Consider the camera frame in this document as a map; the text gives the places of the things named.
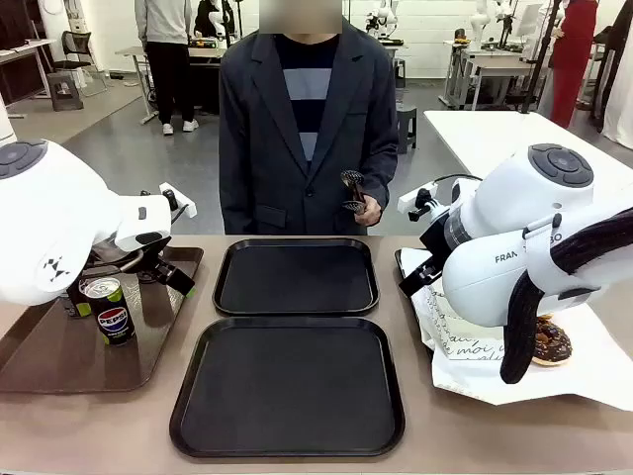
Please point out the person in red dress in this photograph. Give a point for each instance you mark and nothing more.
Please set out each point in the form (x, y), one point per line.
(569, 49)

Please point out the person left hand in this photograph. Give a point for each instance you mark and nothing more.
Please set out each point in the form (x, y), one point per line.
(370, 213)

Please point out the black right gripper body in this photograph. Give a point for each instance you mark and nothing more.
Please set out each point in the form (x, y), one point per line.
(434, 242)

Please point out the chocolate glazed donut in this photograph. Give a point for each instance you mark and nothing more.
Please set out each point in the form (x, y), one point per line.
(554, 346)

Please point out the brown plastic tray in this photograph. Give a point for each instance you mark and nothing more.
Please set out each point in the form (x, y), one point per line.
(123, 346)

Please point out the white wrapping paper sheet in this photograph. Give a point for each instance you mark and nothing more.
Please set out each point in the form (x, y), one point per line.
(470, 381)

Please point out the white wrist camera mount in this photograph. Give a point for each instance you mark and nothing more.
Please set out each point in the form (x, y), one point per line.
(418, 198)
(179, 200)

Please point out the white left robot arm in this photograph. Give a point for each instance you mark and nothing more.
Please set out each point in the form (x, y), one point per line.
(59, 208)

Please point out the person in grey sweater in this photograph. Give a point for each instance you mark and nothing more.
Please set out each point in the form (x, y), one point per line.
(168, 64)

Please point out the grey plastic stool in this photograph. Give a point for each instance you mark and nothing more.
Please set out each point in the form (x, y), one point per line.
(66, 91)
(406, 128)

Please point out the grey workbench table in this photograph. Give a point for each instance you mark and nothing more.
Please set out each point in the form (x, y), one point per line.
(133, 52)

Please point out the person left forearm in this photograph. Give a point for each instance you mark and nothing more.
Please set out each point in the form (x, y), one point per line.
(383, 168)

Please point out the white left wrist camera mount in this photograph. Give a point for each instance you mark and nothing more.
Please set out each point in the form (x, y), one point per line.
(179, 200)

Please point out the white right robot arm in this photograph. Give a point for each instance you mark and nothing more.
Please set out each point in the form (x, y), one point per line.
(514, 222)

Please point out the black stand pole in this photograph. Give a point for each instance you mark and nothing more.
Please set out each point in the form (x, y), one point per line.
(539, 59)

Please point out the black office chair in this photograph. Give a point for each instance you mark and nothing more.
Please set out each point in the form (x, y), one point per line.
(79, 49)

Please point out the white lab table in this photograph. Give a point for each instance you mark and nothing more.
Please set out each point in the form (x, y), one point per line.
(494, 66)

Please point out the person right forearm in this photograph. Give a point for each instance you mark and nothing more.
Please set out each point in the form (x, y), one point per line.
(235, 198)

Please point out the wooden desk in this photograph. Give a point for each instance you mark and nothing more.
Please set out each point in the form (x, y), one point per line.
(25, 49)

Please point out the black plastic tray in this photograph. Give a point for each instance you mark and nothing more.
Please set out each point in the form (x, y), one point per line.
(297, 277)
(287, 391)

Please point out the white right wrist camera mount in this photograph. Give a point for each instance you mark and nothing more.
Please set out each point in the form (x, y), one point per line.
(418, 198)

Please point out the black Pepsi can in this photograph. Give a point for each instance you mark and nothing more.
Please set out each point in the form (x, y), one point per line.
(76, 302)
(115, 316)

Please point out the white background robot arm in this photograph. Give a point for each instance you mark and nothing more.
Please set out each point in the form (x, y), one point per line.
(383, 17)
(479, 25)

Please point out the black metal tongs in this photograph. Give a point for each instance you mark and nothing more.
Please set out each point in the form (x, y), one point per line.
(352, 180)

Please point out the person in dark blazer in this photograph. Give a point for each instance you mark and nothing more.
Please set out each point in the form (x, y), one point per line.
(257, 148)

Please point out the person in black top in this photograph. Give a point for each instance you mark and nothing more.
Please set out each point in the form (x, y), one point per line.
(210, 20)

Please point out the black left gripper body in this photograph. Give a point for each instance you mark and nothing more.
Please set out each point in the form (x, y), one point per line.
(148, 262)

